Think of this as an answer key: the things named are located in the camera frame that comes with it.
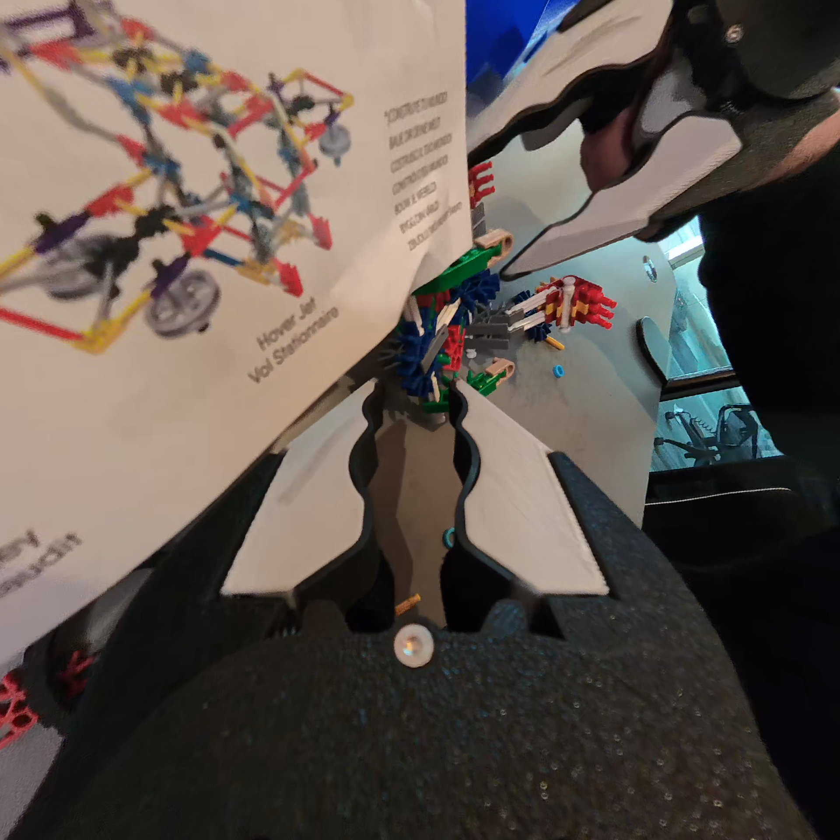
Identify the colourful toy construction model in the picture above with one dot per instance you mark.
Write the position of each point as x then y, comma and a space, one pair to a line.
446, 328

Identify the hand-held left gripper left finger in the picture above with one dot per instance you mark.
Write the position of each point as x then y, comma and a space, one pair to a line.
295, 525

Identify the large model picture poster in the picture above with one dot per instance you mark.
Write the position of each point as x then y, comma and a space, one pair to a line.
131, 263

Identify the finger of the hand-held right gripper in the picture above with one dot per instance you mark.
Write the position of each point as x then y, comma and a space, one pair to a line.
656, 177
591, 59

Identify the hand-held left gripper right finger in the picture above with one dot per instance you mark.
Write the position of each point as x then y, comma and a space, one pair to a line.
532, 519

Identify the blue plastic bin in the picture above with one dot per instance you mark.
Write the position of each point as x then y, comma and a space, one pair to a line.
505, 40

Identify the red fan-shaped connector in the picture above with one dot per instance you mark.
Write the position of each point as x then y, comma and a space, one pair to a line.
76, 670
13, 709

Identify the black toy tire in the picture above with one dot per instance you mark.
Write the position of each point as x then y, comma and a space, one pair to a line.
33, 683

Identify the person's right hand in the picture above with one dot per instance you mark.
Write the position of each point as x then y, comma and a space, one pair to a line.
607, 145

